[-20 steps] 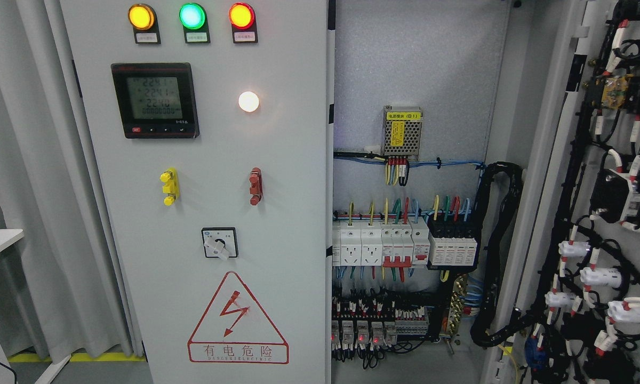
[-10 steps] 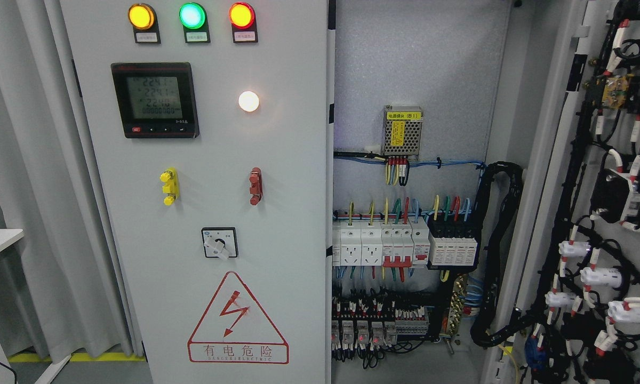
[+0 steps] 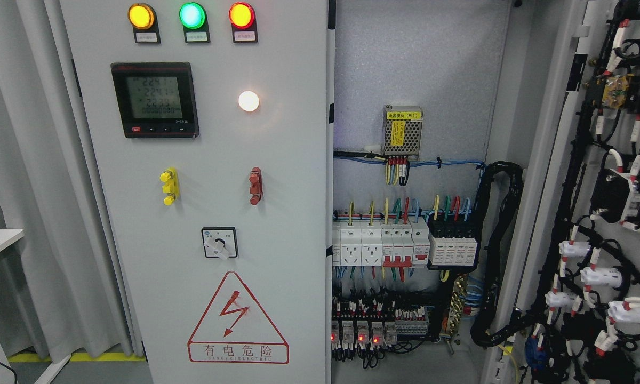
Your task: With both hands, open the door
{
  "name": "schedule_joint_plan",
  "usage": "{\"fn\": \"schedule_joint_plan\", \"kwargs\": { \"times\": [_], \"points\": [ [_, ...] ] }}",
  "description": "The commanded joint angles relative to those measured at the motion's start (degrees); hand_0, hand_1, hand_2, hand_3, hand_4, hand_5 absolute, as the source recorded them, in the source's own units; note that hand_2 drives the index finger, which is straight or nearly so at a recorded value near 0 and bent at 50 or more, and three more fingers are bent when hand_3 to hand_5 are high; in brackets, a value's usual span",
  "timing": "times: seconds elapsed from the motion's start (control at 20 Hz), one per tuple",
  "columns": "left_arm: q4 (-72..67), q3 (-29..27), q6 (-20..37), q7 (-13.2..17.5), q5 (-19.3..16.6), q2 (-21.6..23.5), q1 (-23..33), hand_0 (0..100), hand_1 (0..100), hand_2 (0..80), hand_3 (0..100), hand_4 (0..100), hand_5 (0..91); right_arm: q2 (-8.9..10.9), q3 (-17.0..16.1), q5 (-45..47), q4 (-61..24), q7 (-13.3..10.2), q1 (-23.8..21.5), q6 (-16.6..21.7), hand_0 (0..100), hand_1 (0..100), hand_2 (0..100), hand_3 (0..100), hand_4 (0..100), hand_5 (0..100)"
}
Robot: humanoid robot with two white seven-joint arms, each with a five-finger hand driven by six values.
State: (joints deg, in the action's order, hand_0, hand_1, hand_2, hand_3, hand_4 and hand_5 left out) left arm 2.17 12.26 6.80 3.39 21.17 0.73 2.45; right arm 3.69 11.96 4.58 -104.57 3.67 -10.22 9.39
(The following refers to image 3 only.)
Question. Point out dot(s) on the yellow indicator lamp left door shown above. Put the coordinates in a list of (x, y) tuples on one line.
[(144, 23)]

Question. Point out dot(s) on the green indicator lamp left door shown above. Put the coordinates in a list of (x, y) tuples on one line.
[(194, 22)]

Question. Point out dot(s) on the rotary selector switch left door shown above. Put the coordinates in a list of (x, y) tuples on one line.
[(220, 242)]

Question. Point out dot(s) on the red indicator lamp left door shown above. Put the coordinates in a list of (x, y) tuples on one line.
[(243, 22)]

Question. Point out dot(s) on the white socket breaker row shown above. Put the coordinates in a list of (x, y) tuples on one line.
[(380, 244)]

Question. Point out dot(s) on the red electric danger warning sticker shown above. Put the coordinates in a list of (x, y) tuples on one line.
[(234, 328)]

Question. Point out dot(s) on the black surge protector block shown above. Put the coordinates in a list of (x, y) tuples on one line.
[(453, 245)]

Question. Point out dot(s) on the yellow terminal post block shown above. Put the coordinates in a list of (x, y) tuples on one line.
[(170, 187)]

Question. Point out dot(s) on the black digital power meter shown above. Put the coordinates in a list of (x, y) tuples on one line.
[(156, 99)]

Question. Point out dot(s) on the lower relay terminal row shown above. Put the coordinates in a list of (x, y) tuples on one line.
[(368, 324)]

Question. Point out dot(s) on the metal mesh power supply module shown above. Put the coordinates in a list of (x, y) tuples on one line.
[(402, 128)]

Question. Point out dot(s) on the red terminal post block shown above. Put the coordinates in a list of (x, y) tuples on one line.
[(255, 179)]

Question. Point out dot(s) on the grey cabinet door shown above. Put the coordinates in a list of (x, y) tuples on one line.
[(565, 306), (281, 241)]

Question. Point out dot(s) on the left grey curtain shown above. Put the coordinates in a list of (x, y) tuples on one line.
[(61, 286)]

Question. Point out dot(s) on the white lit indicator lamp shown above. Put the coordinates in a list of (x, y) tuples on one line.
[(249, 101)]

